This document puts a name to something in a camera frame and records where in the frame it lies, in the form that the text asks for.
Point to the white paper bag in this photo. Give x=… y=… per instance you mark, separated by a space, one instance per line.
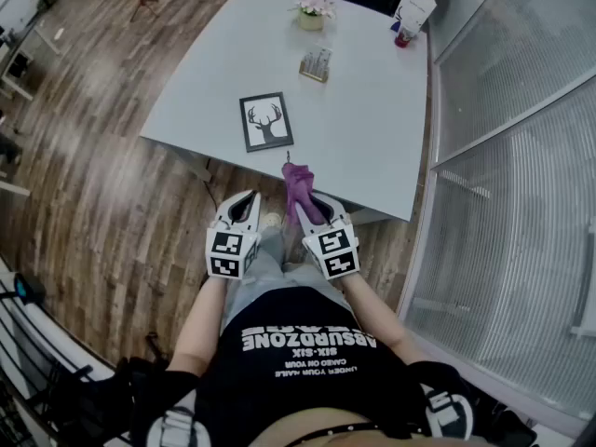
x=415 y=5

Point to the pink flowers in pot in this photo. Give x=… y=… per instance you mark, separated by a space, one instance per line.
x=313 y=9

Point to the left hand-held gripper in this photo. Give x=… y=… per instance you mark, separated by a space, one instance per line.
x=233 y=254

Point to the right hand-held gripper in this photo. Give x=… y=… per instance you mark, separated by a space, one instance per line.
x=335 y=252

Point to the purple cleaning cloth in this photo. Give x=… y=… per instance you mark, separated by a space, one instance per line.
x=298 y=184

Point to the wooden card holder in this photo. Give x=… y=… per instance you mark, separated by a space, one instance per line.
x=315 y=65

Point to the white table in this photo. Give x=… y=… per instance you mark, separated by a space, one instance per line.
x=354 y=124

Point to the black printed t-shirt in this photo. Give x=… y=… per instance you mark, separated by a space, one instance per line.
x=302 y=380

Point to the person's left forearm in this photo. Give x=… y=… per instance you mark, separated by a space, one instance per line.
x=200 y=324

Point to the black metal rack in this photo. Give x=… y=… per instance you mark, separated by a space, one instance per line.
x=42 y=352

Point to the white shoe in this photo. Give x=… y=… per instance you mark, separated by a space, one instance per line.
x=271 y=220

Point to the black framed deer picture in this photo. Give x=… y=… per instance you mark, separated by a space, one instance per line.
x=266 y=121

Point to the person's right forearm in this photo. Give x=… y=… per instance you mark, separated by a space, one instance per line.
x=377 y=315

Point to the red cup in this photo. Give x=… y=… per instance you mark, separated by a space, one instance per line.
x=403 y=37

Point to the grey jeans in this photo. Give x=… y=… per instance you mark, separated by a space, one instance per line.
x=270 y=259

